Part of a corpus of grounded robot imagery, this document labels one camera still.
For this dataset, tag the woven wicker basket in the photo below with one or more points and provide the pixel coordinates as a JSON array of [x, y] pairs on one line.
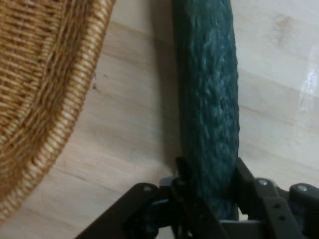
[[37, 87]]

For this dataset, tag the long dark green cucumber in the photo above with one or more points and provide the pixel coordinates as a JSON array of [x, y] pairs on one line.
[[209, 99]]

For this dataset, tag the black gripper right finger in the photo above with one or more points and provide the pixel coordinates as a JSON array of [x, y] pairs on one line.
[[274, 206]]

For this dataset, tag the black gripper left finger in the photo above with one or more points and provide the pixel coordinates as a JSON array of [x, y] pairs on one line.
[[154, 206]]

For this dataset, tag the wooden cutting board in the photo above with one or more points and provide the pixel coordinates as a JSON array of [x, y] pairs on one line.
[[137, 104]]

